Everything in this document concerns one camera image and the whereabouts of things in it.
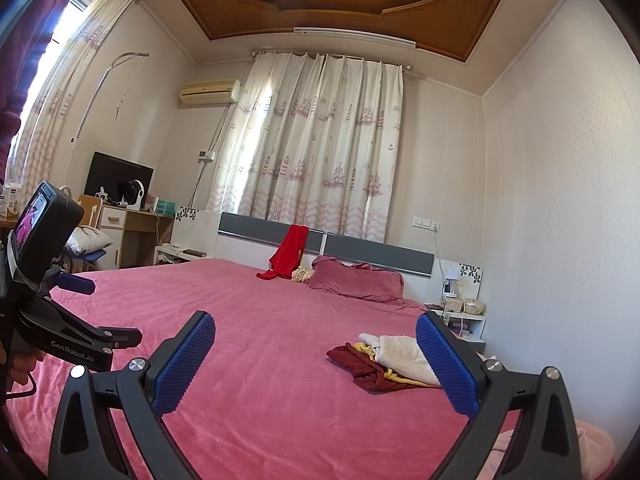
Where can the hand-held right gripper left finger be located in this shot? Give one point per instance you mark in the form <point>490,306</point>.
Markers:
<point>185,365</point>

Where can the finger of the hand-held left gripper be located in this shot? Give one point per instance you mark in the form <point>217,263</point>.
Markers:
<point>117,336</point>
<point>77,284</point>

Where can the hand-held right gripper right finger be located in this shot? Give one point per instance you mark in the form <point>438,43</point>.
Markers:
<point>445,360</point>

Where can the person's left hand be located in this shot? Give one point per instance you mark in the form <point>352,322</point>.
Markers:
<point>25,367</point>

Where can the blue chair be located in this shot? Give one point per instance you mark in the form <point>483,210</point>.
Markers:
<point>97,256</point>

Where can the white box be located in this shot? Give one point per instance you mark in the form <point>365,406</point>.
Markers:
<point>14,200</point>

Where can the cream fleece garment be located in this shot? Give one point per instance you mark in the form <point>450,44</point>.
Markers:
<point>400,355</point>

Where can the white grey pillow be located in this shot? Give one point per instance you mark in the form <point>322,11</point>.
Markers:
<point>90,240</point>

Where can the white nightstand with clutter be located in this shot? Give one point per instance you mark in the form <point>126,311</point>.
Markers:
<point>467,317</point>

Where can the yellow garment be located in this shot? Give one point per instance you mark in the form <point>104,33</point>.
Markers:
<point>395,379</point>

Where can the pink bed blanket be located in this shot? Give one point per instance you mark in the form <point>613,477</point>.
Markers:
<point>250,360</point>

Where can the wooden desk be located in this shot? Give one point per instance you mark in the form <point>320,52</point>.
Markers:
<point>135,225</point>

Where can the black monitor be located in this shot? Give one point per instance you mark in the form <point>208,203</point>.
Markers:
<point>107,175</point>

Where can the white desk fan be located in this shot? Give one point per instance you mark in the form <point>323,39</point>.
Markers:
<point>134,194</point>

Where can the white nightstand with shelf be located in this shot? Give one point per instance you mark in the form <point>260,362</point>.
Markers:
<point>172,252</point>

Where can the teal box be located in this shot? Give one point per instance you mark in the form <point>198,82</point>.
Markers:
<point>165,207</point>

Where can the dusty pink pillow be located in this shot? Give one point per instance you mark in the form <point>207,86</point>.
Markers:
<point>355,280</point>

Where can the curved metal pole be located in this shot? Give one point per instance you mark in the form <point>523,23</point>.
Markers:
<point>95,105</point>

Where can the grey and white headboard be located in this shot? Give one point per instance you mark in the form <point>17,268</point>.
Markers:
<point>350,247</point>

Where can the small cream ruffled cloth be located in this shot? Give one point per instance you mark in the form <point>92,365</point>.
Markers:
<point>301,275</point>

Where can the pale print side curtain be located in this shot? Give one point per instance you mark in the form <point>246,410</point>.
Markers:
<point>75,75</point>

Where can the dark red curtain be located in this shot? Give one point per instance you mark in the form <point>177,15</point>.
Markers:
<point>30,40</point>

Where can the air conditioner pipe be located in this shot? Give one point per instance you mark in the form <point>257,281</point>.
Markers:
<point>218,130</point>

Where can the ship print window curtain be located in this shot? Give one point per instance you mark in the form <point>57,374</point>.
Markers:
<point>310,150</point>

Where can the metal curtain rod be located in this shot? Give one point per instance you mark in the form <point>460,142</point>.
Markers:
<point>407,67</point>

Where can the white tube light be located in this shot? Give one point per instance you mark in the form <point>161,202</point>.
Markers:
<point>355,36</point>

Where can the white wall switch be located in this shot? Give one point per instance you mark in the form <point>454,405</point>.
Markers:
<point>425,223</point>

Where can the small white wall controller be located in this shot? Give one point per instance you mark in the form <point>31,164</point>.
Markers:
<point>206,156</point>

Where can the cream wall air conditioner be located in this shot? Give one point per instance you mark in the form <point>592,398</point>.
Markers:
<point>209,92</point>

